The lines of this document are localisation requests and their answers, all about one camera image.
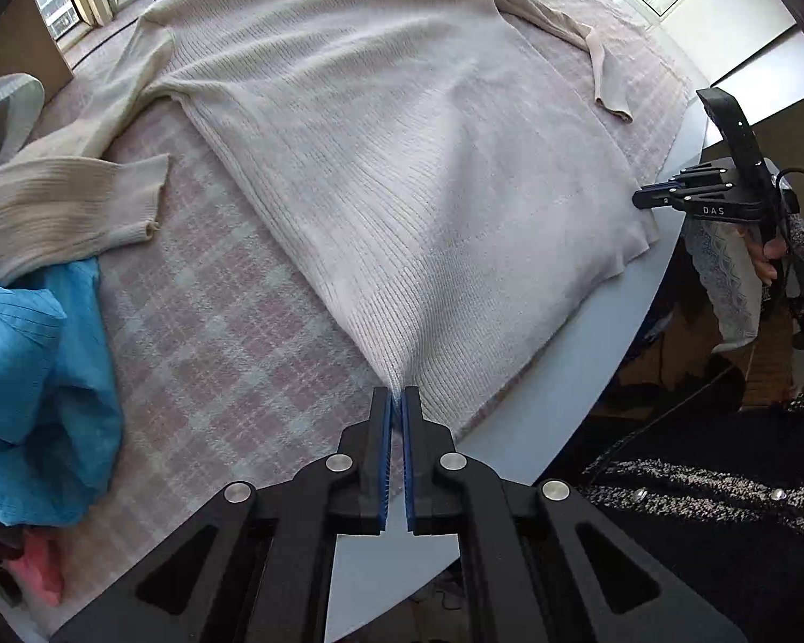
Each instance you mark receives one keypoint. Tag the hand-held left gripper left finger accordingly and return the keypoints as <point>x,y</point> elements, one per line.
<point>380,469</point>

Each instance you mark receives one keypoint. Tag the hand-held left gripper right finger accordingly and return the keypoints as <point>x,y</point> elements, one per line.
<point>412,469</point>

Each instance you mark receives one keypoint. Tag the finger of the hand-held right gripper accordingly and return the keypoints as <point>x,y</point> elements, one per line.
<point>700,177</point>
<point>650,199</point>

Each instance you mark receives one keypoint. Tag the cream knit sweater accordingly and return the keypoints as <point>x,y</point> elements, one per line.
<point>409,147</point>

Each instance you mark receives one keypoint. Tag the person's right hand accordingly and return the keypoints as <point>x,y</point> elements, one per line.
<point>764,271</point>

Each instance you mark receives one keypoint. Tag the white lace cloth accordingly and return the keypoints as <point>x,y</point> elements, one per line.
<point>723,281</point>

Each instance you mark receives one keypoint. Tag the pink plaid cloth mat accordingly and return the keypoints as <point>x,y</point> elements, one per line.
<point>208,321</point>

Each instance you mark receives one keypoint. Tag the pink garment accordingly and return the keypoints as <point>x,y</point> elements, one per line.
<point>40,566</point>

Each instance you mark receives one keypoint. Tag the blue ribbed garment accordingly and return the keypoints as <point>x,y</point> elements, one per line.
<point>33,382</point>

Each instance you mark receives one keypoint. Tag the white garment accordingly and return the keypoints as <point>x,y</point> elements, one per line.
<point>20,90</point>

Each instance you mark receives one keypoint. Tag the large light wooden board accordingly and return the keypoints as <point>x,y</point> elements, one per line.
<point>20,47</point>

